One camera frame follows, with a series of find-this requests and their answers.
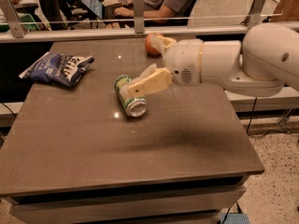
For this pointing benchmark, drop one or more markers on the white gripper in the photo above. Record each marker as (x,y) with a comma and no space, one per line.
(183,61)

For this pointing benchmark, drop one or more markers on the green soda can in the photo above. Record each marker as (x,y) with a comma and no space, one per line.
(133,106)

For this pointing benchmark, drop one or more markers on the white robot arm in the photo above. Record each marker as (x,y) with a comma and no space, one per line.
(259,65)

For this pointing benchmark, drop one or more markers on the red apple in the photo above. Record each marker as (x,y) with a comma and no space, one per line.
(148,44)

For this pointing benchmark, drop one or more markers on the seated person grey shirt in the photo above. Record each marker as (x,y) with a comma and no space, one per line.
(160,12)

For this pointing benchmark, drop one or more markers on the open laptop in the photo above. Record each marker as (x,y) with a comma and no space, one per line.
(104,11)

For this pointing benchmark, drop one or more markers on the blue chip bag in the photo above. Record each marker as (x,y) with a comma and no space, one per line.
(61,69)

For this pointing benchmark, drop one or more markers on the green bin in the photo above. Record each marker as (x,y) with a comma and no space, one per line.
(26,20)

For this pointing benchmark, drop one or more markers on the blue floor mat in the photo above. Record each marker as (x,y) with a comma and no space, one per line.
(234,219)

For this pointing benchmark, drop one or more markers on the table drawer front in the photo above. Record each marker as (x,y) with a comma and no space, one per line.
(186,206)

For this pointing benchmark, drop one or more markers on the middle metal railing bracket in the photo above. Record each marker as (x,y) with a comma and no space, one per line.
(138,8)

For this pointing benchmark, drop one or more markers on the metal railing bracket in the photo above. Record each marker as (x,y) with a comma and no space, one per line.
(138,8)
(13,20)
(254,15)

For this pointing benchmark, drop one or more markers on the right metal railing bracket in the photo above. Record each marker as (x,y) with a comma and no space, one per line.
(254,15)

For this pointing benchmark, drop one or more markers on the left metal railing bracket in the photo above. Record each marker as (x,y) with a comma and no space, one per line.
(13,20)

